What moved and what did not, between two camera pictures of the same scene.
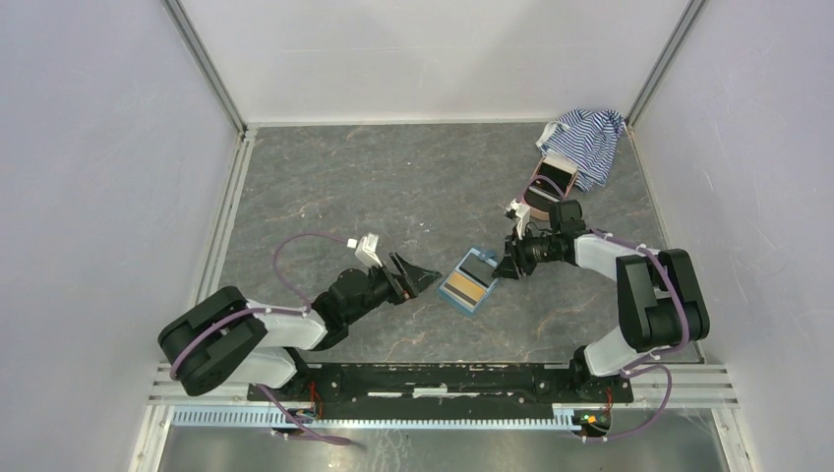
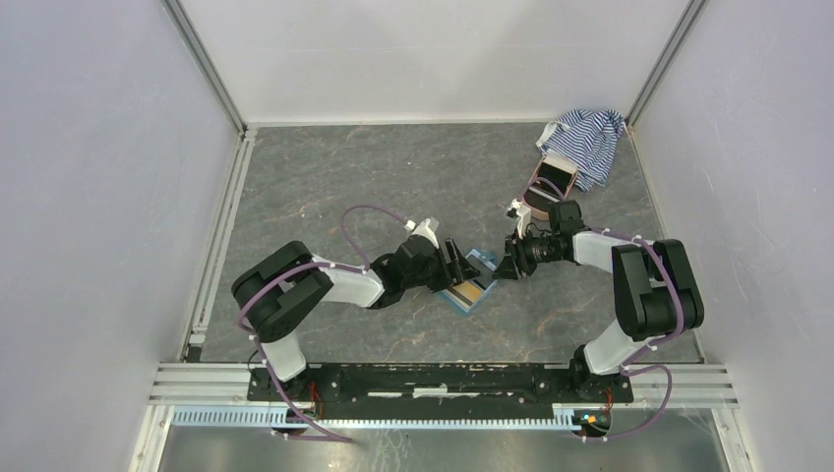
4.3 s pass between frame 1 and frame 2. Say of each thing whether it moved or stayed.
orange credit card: stayed
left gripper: moved
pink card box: stayed
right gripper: stayed
